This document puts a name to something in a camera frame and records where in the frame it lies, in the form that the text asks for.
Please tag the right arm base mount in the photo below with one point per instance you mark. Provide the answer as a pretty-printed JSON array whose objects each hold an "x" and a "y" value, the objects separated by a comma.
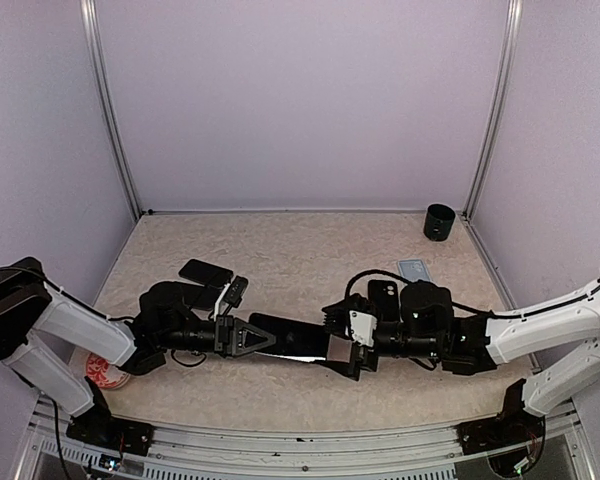
[{"x": 494, "y": 433}]

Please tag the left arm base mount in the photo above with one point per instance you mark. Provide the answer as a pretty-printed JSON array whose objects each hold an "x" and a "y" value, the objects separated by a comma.
[{"x": 118, "y": 434}]

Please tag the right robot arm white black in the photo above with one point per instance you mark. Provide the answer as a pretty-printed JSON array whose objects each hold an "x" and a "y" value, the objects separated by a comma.
[{"x": 466, "y": 341}]

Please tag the front aluminium rail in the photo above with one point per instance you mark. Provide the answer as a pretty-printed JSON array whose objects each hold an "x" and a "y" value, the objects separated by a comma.
[{"x": 185, "y": 452}]

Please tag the black phone case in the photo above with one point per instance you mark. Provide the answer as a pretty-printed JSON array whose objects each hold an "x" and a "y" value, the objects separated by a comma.
[{"x": 383, "y": 294}]

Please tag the purple smartphone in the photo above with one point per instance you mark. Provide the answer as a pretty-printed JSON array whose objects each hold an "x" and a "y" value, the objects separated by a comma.
[{"x": 295, "y": 339}]

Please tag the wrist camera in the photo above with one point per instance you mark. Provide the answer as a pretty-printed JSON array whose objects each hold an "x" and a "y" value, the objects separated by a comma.
[
  {"x": 230, "y": 297},
  {"x": 361, "y": 328}
]

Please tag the right aluminium frame post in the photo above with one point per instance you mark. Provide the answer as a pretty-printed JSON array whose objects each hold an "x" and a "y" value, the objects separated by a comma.
[{"x": 506, "y": 62}]

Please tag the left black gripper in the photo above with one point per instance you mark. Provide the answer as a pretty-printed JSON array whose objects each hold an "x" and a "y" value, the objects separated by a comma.
[{"x": 238, "y": 326}]

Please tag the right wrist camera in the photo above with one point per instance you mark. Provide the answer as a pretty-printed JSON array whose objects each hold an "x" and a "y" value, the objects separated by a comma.
[{"x": 361, "y": 328}]

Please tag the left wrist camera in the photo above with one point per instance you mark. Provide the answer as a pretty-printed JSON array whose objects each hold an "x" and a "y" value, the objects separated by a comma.
[{"x": 230, "y": 297}]

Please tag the light blue phone case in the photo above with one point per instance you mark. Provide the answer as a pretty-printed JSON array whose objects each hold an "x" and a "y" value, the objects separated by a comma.
[{"x": 414, "y": 270}]

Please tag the aluminium frame post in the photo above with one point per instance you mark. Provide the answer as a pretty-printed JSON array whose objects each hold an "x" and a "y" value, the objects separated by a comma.
[
  {"x": 506, "y": 62},
  {"x": 94, "y": 43}
]

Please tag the dark green cup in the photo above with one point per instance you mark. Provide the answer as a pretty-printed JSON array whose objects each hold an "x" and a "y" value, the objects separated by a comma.
[{"x": 439, "y": 221}]

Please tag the black smartphone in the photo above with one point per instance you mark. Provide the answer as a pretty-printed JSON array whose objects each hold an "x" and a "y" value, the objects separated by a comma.
[
  {"x": 206, "y": 274},
  {"x": 200, "y": 297}
]

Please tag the black smartphone far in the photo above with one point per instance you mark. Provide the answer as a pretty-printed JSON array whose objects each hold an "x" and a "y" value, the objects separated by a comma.
[{"x": 206, "y": 274}]

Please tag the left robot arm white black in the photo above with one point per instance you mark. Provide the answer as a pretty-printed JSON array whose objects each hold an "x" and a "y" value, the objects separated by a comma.
[{"x": 31, "y": 304}]

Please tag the left aluminium frame post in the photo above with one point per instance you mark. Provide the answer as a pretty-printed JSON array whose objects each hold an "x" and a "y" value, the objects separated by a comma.
[{"x": 94, "y": 43}]

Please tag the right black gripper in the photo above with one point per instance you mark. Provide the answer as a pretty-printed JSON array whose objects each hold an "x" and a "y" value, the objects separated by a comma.
[{"x": 358, "y": 357}]

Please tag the black smartphone near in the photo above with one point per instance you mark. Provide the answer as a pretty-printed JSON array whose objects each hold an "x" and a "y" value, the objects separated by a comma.
[{"x": 200, "y": 297}]

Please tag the red white patterned dish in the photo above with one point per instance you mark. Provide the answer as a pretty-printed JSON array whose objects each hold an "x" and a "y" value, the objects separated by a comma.
[{"x": 103, "y": 374}]

